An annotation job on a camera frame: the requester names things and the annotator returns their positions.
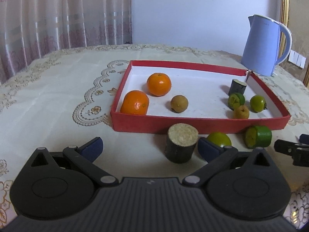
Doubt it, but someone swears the green cut fruit piece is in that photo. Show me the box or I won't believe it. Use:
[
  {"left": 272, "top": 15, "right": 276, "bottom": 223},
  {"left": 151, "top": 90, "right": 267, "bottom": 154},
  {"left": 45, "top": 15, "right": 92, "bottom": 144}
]
[
  {"left": 245, "top": 125, "right": 272, "bottom": 149},
  {"left": 228, "top": 93, "right": 245, "bottom": 109}
]

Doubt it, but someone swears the red shallow cardboard box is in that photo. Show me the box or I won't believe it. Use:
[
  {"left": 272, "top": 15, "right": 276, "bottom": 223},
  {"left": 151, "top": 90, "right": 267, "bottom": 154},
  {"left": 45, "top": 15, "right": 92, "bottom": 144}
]
[{"left": 110, "top": 60, "right": 291, "bottom": 135}]

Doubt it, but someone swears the pink patterned curtain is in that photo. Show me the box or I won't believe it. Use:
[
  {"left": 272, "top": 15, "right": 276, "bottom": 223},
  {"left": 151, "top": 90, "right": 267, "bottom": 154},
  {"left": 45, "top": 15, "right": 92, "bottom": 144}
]
[{"left": 0, "top": 0, "right": 133, "bottom": 85}]

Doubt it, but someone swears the gold wall moulding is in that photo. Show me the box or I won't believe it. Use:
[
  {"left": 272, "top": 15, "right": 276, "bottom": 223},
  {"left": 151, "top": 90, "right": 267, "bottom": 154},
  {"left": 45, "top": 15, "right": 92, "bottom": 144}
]
[{"left": 280, "top": 0, "right": 290, "bottom": 27}]

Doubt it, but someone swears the large green round fruit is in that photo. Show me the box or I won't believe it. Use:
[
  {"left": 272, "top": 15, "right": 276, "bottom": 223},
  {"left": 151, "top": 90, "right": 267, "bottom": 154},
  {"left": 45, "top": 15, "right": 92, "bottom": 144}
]
[{"left": 207, "top": 132, "right": 232, "bottom": 148}]

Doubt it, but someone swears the dark sugarcane piece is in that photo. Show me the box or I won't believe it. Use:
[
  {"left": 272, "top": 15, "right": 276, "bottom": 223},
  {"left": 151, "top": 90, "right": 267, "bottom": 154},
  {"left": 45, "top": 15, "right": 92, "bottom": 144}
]
[
  {"left": 228, "top": 78, "right": 248, "bottom": 96},
  {"left": 165, "top": 123, "right": 199, "bottom": 163}
]

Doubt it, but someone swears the large orange tangerine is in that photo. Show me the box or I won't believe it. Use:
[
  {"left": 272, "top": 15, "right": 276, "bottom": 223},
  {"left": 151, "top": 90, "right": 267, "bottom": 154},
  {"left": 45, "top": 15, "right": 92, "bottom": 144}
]
[{"left": 120, "top": 90, "right": 150, "bottom": 115}]

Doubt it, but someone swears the small orange tangerine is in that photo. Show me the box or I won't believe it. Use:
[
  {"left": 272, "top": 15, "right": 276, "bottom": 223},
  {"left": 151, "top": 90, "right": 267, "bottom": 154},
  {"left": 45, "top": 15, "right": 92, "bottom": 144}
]
[{"left": 146, "top": 73, "right": 172, "bottom": 96}]

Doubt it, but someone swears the light blue electric kettle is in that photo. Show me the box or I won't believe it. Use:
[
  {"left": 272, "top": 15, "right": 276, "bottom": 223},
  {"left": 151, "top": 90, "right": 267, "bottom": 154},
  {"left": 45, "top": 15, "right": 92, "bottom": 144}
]
[{"left": 241, "top": 15, "right": 293, "bottom": 77}]

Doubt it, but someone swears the white wall switch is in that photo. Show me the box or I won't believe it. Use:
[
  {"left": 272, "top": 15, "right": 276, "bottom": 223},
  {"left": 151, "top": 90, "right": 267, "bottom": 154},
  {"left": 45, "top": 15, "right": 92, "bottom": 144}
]
[{"left": 288, "top": 50, "right": 307, "bottom": 69}]

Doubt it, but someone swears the brown longan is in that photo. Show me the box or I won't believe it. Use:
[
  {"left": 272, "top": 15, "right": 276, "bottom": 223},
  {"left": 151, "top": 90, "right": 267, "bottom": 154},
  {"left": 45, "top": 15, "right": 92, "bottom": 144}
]
[
  {"left": 170, "top": 95, "right": 188, "bottom": 113},
  {"left": 233, "top": 105, "right": 250, "bottom": 119}
]

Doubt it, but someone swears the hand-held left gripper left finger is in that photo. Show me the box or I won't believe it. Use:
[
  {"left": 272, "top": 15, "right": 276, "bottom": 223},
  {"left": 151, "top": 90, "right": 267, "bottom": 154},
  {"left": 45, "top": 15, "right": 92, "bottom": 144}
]
[{"left": 30, "top": 136, "right": 119, "bottom": 187}]

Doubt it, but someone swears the small green round fruit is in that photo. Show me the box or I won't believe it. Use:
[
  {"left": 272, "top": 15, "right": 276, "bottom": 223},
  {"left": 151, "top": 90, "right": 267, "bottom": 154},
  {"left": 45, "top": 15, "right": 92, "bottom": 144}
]
[{"left": 250, "top": 95, "right": 268, "bottom": 113}]

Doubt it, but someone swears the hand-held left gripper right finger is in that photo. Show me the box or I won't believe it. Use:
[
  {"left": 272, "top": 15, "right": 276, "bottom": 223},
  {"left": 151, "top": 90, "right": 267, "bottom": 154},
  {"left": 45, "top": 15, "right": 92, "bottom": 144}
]
[{"left": 182, "top": 136, "right": 271, "bottom": 187}]

